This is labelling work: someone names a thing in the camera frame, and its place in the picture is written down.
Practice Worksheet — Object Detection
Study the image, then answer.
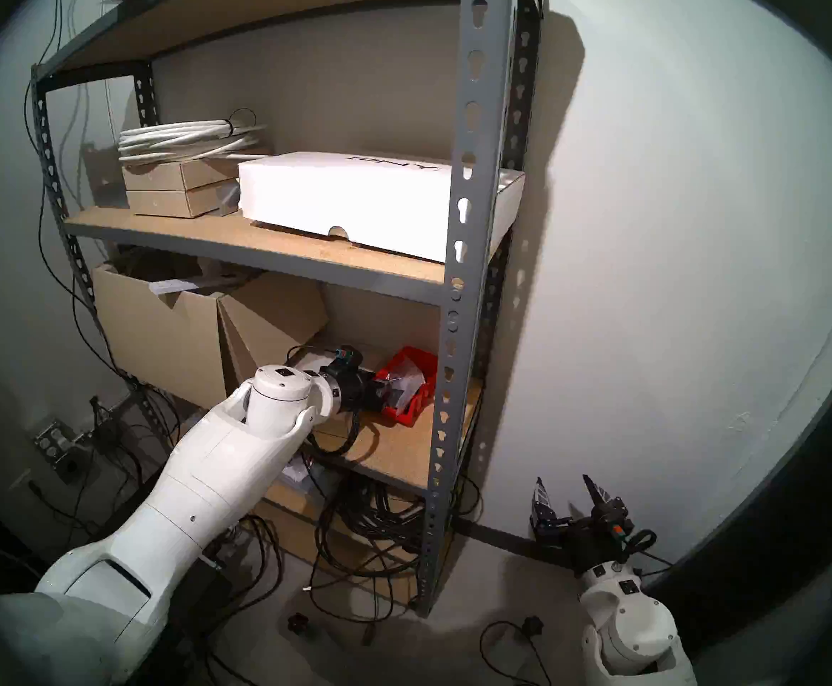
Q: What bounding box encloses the black thin floor cable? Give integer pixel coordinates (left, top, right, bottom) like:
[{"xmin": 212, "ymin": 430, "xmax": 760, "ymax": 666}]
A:
[{"xmin": 479, "ymin": 620, "xmax": 552, "ymax": 686}]

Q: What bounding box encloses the dark baseboard strip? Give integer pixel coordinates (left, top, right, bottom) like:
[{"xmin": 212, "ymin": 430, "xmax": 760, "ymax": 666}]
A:
[{"xmin": 455, "ymin": 517, "xmax": 581, "ymax": 567}]

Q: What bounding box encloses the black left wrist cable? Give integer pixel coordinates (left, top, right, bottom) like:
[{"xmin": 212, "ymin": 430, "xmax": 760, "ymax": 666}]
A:
[{"xmin": 286, "ymin": 343, "xmax": 360, "ymax": 458}]

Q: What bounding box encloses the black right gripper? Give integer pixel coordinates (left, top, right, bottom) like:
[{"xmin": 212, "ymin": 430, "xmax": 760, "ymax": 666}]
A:
[{"xmin": 530, "ymin": 475, "xmax": 629, "ymax": 575}]

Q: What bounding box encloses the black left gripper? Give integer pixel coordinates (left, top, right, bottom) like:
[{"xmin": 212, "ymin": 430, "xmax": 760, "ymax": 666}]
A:
[{"xmin": 332, "ymin": 367, "xmax": 397, "ymax": 415}]

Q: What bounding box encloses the black cable along wall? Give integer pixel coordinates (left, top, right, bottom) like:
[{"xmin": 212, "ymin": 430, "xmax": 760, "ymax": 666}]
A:
[{"xmin": 25, "ymin": 63, "xmax": 145, "ymax": 407}]

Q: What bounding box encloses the red plastic bin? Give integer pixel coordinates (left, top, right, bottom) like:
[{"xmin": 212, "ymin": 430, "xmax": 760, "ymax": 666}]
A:
[{"xmin": 375, "ymin": 346, "xmax": 438, "ymax": 428}]

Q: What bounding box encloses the grey metal rack shelf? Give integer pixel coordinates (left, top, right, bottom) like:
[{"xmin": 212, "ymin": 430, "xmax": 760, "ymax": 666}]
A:
[{"xmin": 30, "ymin": 0, "xmax": 549, "ymax": 619}]

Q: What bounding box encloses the grey wall power outlet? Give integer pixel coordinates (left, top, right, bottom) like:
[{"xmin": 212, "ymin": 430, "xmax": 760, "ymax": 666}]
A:
[{"xmin": 34, "ymin": 420, "xmax": 92, "ymax": 484}]

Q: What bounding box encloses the black floor cable tangle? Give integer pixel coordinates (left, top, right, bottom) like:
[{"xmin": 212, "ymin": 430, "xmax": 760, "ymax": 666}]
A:
[{"xmin": 52, "ymin": 399, "xmax": 188, "ymax": 535}]

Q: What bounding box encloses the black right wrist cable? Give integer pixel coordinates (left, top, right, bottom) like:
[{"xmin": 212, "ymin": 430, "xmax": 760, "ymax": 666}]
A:
[{"xmin": 623, "ymin": 529, "xmax": 661, "ymax": 565}]

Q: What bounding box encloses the flat cardboard box white disc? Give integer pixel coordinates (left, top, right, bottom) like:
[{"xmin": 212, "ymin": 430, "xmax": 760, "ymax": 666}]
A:
[{"xmin": 289, "ymin": 345, "xmax": 388, "ymax": 374}]

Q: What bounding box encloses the large white PNY box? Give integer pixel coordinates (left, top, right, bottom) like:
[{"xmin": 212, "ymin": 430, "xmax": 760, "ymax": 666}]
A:
[{"xmin": 237, "ymin": 151, "xmax": 526, "ymax": 264}]

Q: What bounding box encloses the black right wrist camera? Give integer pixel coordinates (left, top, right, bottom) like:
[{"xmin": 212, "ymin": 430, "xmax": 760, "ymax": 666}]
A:
[{"xmin": 597, "ymin": 513, "xmax": 636, "ymax": 550}]

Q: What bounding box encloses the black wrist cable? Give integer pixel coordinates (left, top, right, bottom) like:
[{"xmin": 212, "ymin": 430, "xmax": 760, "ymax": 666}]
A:
[
  {"xmin": 286, "ymin": 343, "xmax": 360, "ymax": 458},
  {"xmin": 623, "ymin": 529, "xmax": 661, "ymax": 565}
]

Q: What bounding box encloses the plastic bag with pink label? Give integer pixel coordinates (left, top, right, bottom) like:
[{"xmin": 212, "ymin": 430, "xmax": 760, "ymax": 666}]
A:
[{"xmin": 280, "ymin": 456, "xmax": 338, "ymax": 499}]

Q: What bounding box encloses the white coiled cable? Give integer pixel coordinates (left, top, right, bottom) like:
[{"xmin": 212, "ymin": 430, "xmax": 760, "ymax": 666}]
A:
[{"xmin": 117, "ymin": 109, "xmax": 268, "ymax": 165}]

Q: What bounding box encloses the black cable bundle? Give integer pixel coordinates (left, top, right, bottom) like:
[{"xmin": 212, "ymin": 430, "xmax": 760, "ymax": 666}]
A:
[{"xmin": 309, "ymin": 470, "xmax": 485, "ymax": 621}]

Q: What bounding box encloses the clear bag with black parts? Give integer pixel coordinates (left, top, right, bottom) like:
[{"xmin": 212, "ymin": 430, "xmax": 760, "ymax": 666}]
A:
[{"xmin": 387, "ymin": 357, "xmax": 427, "ymax": 392}]

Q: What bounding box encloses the small tan cardboard box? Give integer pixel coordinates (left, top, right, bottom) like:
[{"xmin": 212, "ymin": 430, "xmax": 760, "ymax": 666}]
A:
[
  {"xmin": 127, "ymin": 179, "xmax": 240, "ymax": 219},
  {"xmin": 122, "ymin": 157, "xmax": 245, "ymax": 192}
]

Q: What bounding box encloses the large open cardboard box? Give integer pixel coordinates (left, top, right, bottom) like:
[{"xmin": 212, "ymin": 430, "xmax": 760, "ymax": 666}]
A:
[{"xmin": 91, "ymin": 247, "xmax": 330, "ymax": 417}]

